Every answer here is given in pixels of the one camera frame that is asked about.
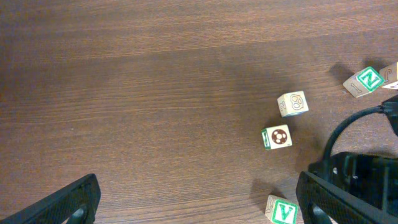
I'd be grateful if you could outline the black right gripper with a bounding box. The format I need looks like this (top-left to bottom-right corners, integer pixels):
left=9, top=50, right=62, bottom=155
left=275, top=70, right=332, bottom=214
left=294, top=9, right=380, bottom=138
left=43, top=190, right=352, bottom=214
left=308, top=152, right=397, bottom=217

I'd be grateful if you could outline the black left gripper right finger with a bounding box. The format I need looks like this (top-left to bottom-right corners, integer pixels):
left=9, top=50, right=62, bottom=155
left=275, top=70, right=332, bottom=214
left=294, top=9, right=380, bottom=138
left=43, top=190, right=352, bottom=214
left=296, top=172, right=397, bottom=224

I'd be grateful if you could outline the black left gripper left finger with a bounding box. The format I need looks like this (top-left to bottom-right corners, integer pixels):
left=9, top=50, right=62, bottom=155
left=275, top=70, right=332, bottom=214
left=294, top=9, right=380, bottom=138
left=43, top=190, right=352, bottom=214
left=1, top=174, right=101, bottom=224

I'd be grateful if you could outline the soccer ball wooden block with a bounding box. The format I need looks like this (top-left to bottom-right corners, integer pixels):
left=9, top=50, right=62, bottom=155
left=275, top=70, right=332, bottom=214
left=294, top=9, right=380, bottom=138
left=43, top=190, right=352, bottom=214
left=261, top=124, right=292, bottom=150

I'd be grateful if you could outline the green N wooden block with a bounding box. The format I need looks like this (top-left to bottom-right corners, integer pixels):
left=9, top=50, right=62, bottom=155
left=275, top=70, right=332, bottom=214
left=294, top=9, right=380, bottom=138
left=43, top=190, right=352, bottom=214
left=343, top=67, right=385, bottom=98

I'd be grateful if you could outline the pretzel picture wooden block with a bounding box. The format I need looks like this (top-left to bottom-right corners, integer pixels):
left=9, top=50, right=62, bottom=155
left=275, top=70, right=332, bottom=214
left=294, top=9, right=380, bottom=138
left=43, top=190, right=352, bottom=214
left=277, top=91, right=309, bottom=118

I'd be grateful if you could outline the yellow J wooden block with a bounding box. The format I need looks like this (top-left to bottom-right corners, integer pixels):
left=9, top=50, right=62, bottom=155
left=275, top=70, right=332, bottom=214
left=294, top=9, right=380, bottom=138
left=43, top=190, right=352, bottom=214
left=379, top=62, right=398, bottom=90

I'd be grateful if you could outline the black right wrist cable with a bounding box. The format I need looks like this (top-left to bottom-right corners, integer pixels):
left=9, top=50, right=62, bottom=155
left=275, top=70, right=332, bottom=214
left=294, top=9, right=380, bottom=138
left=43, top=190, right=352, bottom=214
left=322, top=95, right=398, bottom=162

